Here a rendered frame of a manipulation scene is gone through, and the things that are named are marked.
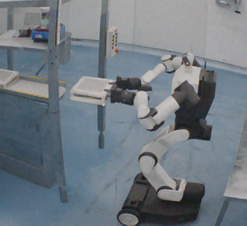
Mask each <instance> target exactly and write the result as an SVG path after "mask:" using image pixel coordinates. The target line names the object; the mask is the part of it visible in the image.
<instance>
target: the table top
mask: <svg viewBox="0 0 247 226"><path fill-rule="evenodd" d="M222 199H223V200H228V201H229V200H230V201H235V202H243V203H247V112H246V113H245V116H244V124H243V127H242V132H241V137H240V141H239V145H238V148H237V153H236V156H235V160H234V162H233V167H232V171H231V174H230V176H229V179H228V184H227V186H226V189H225V192H224V195H223V198H222Z"/></svg>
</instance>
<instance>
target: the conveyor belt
mask: <svg viewBox="0 0 247 226"><path fill-rule="evenodd" d="M9 89H13V90H17V91H22V92H25V93H33V94H36V95H42V96H45V97H49V93H48V84H44V83H41V82H39V83H37V82H32V81H28V80H21V79H19V80H18V81H17V82H16V83H15V84H14V85H13V86H12V87H10V88H9ZM65 92H66V88H65V87H63V86H61V87H59V98H61V96H63V94H65Z"/></svg>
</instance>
